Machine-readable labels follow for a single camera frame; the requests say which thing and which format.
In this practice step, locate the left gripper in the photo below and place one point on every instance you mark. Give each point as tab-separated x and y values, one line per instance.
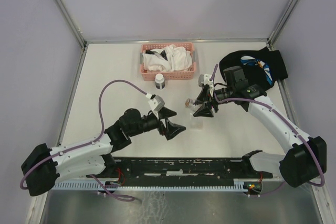
171	130

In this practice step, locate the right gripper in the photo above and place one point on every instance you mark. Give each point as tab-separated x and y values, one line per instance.
205	110

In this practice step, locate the clear pill bottle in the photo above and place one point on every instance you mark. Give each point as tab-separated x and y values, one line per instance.
190	104

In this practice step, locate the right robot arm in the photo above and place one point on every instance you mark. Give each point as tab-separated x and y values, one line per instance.
305	157

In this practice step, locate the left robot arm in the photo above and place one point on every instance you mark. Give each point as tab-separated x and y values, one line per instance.
45	167

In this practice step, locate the white capped pill bottle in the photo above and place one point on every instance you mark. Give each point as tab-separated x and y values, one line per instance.
159	81

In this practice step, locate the white cloth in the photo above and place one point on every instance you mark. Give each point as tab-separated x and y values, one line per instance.
168	59

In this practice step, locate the pink plastic basket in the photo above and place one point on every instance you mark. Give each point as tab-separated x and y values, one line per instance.
177	75

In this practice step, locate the black garment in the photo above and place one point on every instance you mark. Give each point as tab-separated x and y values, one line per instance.
262	67

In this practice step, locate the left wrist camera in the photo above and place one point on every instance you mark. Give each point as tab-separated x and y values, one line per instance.
156	103

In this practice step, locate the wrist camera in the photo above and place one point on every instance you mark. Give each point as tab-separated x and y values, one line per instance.
156	103
205	79

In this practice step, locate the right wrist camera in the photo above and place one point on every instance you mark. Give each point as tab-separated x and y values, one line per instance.
205	79

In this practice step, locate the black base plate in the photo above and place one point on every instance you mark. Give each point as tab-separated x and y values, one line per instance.
181	172

